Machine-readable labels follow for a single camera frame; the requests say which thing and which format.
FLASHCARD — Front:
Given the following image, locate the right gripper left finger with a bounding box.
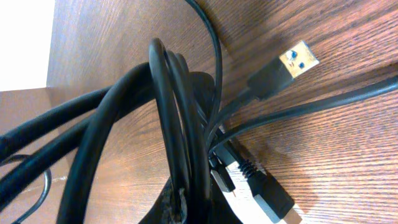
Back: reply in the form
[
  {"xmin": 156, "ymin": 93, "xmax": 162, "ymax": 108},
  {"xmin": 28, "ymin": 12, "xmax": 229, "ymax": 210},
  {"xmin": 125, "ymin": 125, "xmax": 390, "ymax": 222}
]
[{"xmin": 139, "ymin": 179, "xmax": 188, "ymax": 224}]

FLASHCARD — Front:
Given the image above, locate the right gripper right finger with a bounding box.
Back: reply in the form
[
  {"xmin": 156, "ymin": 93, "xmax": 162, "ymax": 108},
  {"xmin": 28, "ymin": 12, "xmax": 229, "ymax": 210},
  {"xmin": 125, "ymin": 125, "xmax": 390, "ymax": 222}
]
[{"xmin": 208, "ymin": 183, "xmax": 242, "ymax": 224}]

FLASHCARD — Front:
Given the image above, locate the black usb cable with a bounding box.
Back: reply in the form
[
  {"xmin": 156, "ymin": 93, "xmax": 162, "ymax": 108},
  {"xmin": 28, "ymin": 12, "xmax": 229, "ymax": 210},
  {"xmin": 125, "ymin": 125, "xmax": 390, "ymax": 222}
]
[{"xmin": 0, "ymin": 37, "xmax": 321, "ymax": 224}]

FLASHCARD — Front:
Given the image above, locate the thin black cable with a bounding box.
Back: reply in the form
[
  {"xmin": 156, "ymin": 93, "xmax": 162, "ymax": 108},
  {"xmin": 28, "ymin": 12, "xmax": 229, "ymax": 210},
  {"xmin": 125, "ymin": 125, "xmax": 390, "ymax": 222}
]
[{"xmin": 185, "ymin": 0, "xmax": 224, "ymax": 147}]

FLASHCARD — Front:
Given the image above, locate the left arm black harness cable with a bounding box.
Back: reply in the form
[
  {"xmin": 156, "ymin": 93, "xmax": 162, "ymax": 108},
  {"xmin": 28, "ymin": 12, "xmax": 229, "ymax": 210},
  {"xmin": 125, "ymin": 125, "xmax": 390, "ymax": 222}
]
[{"xmin": 0, "ymin": 154, "xmax": 53, "ymax": 224}]

